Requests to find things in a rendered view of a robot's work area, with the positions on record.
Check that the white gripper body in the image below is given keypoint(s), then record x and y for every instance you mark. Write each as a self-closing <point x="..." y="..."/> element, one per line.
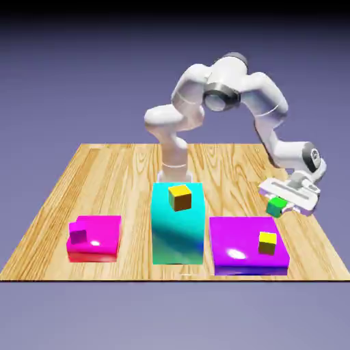
<point x="294" y="194"/>

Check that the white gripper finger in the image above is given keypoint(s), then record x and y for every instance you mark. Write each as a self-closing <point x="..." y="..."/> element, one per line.
<point x="270" y="196"/>
<point x="290" y="208"/>

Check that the small green cube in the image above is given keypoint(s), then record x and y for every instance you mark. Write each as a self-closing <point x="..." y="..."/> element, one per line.
<point x="275" y="206"/>

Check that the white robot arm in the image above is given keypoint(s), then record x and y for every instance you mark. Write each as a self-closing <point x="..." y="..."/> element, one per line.
<point x="262" y="95"/>

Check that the small yellow cube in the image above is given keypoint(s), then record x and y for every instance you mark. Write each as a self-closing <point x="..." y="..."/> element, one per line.
<point x="267" y="242"/>

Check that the small orange cube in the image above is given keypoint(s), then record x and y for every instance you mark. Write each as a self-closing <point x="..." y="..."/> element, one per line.
<point x="180" y="197"/>

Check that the small purple cube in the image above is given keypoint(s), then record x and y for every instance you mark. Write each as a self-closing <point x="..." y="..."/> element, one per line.
<point x="78" y="236"/>

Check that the large purple box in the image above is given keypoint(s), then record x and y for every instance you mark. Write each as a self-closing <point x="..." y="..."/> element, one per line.
<point x="240" y="246"/>

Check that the large cyan box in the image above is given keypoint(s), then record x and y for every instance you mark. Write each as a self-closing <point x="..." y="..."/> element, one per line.
<point x="177" y="227"/>

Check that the large pink box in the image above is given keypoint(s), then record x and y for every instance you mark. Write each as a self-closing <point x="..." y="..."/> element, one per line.
<point x="99" y="235"/>

